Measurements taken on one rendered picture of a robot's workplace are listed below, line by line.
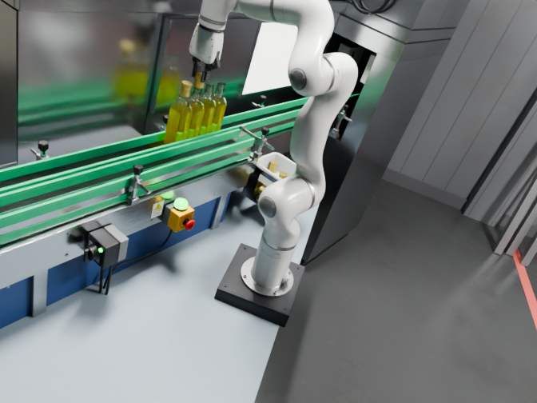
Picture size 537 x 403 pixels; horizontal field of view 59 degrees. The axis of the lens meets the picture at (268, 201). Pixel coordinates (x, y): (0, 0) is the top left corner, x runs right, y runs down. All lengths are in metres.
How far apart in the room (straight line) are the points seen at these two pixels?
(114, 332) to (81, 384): 0.18
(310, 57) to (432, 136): 3.32
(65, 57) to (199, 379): 0.98
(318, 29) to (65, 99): 0.76
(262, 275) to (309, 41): 0.78
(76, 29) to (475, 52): 3.37
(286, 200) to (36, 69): 0.76
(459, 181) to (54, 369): 3.89
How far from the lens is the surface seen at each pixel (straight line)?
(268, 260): 1.56
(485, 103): 4.41
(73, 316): 1.54
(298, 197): 1.39
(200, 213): 1.80
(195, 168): 1.62
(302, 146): 1.33
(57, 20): 1.44
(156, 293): 1.62
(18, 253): 1.32
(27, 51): 1.43
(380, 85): 2.48
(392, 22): 2.45
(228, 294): 1.61
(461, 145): 4.51
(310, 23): 1.27
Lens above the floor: 1.92
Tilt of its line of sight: 32 degrees down
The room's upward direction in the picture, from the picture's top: 20 degrees clockwise
